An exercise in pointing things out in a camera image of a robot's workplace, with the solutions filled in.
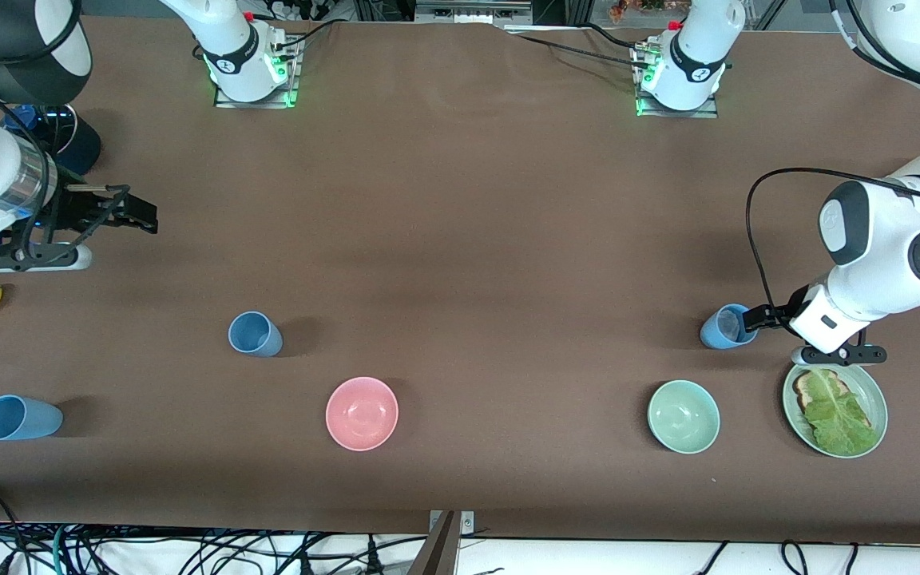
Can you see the dark blue saucepan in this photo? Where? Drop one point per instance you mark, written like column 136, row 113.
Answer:
column 86, row 152

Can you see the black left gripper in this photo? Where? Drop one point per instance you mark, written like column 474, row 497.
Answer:
column 775, row 313

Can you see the dark metal bar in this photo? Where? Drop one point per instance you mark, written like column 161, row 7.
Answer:
column 436, row 551

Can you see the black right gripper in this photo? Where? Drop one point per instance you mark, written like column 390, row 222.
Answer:
column 77, row 211

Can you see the blue cup holding tissue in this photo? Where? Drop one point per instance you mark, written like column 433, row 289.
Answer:
column 711, row 335

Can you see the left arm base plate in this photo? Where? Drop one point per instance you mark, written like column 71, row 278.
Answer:
column 684, row 114

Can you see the grey metal device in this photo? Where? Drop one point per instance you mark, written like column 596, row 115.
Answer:
column 472, row 11

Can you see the small metal clamp plate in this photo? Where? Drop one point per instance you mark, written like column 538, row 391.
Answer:
column 466, row 523

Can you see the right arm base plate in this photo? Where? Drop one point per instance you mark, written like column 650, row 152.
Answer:
column 252, row 105

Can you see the pale green plate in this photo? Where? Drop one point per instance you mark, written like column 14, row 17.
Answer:
column 875, row 399

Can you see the white tissue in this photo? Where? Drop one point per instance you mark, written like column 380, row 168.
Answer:
column 728, row 324

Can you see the toast bread slice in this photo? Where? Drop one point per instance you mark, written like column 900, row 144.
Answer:
column 803, row 391

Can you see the green lettuce leaf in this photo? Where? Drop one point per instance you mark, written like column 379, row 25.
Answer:
column 839, row 419

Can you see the pale green bowl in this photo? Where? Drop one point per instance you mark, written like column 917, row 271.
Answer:
column 684, row 417

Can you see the glass lid blue knob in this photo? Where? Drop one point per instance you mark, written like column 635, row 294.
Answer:
column 65, row 128

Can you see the pink bowl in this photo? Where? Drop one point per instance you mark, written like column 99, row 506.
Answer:
column 362, row 414

